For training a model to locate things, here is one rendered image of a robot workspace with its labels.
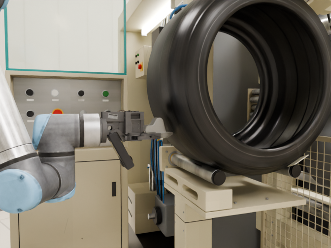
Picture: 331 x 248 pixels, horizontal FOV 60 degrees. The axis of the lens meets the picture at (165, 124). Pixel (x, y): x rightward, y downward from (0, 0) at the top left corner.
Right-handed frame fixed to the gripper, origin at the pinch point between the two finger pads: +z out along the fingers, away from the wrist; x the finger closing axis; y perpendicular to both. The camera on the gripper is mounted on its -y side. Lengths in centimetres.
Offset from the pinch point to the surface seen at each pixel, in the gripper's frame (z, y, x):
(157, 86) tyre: -3.5, 14.4, -0.2
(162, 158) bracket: 7.1, -11.5, 25.9
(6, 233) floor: -79, -102, 198
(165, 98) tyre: -3.0, 10.8, -5.5
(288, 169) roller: 38.3, -11.3, -7.4
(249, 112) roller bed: 58, 6, 40
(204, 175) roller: 10.2, -12.0, -3.7
